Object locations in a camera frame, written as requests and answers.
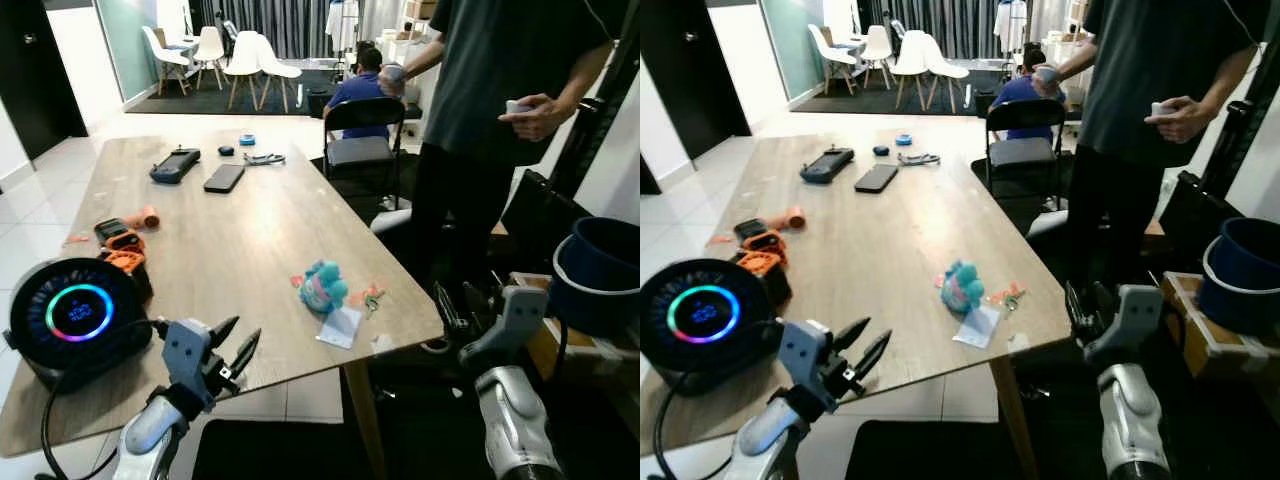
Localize black smartphone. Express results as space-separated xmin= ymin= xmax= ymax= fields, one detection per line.
xmin=203 ymin=163 xmax=246 ymax=194
xmin=854 ymin=164 xmax=900 ymax=194

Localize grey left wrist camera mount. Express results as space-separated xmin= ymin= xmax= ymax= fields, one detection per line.
xmin=778 ymin=320 xmax=836 ymax=393
xmin=160 ymin=318 xmax=217 ymax=389

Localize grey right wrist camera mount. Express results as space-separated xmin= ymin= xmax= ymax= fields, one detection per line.
xmin=458 ymin=285 xmax=551 ymax=373
xmin=1083 ymin=284 xmax=1166 ymax=369

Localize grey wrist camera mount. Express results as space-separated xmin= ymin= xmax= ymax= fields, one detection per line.
xmin=458 ymin=285 xmax=551 ymax=373
xmin=1083 ymin=284 xmax=1166 ymax=369
xmin=160 ymin=318 xmax=217 ymax=389
xmin=778 ymin=320 xmax=836 ymax=393

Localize round black device glowing ring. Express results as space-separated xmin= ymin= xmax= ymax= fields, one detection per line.
xmin=5 ymin=255 xmax=156 ymax=393
xmin=640 ymin=258 xmax=793 ymax=399

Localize white shell chair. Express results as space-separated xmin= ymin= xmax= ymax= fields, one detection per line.
xmin=222 ymin=32 xmax=263 ymax=111
xmin=860 ymin=25 xmax=894 ymax=89
xmin=918 ymin=32 xmax=971 ymax=111
xmin=192 ymin=25 xmax=228 ymax=91
xmin=890 ymin=30 xmax=931 ymax=109
xmin=250 ymin=35 xmax=303 ymax=113
xmin=808 ymin=24 xmax=861 ymax=96
xmin=140 ymin=25 xmax=193 ymax=98

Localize black orange battery pack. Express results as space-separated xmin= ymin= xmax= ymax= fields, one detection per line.
xmin=733 ymin=218 xmax=786 ymax=252
xmin=93 ymin=218 xmax=146 ymax=253

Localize dark grey curtain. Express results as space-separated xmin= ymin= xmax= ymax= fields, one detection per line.
xmin=190 ymin=0 xmax=406 ymax=59
xmin=858 ymin=0 xmax=1071 ymax=59

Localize seated person blue shirt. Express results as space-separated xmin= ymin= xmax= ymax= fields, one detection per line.
xmin=990 ymin=45 xmax=1056 ymax=141
xmin=325 ymin=42 xmax=396 ymax=141

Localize black left wrist camera cable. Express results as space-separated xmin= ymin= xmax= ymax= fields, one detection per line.
xmin=652 ymin=320 xmax=791 ymax=480
xmin=38 ymin=318 xmax=176 ymax=480

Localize black folding chair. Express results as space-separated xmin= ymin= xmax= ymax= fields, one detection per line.
xmin=985 ymin=98 xmax=1067 ymax=211
xmin=322 ymin=96 xmax=407 ymax=213

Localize black stand pole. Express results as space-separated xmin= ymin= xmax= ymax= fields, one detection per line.
xmin=545 ymin=40 xmax=641 ymax=201
xmin=1195 ymin=40 xmax=1280 ymax=196

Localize black flat case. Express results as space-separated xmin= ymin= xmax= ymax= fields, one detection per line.
xmin=1160 ymin=170 xmax=1246 ymax=271
xmin=500 ymin=168 xmax=593 ymax=273

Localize standing person's left hand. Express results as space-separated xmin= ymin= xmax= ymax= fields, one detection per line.
xmin=1146 ymin=97 xmax=1216 ymax=143
xmin=500 ymin=94 xmax=574 ymax=142

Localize wooden crate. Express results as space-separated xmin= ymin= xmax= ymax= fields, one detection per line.
xmin=510 ymin=270 xmax=641 ymax=401
xmin=1160 ymin=270 xmax=1280 ymax=401

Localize black door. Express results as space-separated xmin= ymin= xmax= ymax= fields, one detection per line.
xmin=0 ymin=0 xmax=91 ymax=161
xmin=640 ymin=0 xmax=753 ymax=141

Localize standing person dark clothes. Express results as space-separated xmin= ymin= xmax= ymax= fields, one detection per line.
xmin=378 ymin=0 xmax=633 ymax=301
xmin=1030 ymin=0 xmax=1273 ymax=291

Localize teal pink plush keychain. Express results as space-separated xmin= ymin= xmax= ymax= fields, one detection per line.
xmin=298 ymin=260 xmax=350 ymax=316
xmin=940 ymin=260 xmax=987 ymax=316

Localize wooden table leg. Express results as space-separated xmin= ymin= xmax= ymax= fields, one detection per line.
xmin=988 ymin=355 xmax=1031 ymax=480
xmin=342 ymin=358 xmax=389 ymax=480

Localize black floor rug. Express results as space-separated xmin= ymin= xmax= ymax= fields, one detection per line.
xmin=128 ymin=68 xmax=346 ymax=117
xmin=790 ymin=68 xmax=1001 ymax=116

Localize orange black power tool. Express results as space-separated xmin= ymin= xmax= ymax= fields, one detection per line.
xmin=100 ymin=248 xmax=154 ymax=301
xmin=740 ymin=250 xmax=793 ymax=306

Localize blue bucket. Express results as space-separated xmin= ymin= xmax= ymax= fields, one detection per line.
xmin=1197 ymin=217 xmax=1280 ymax=336
xmin=548 ymin=215 xmax=641 ymax=336

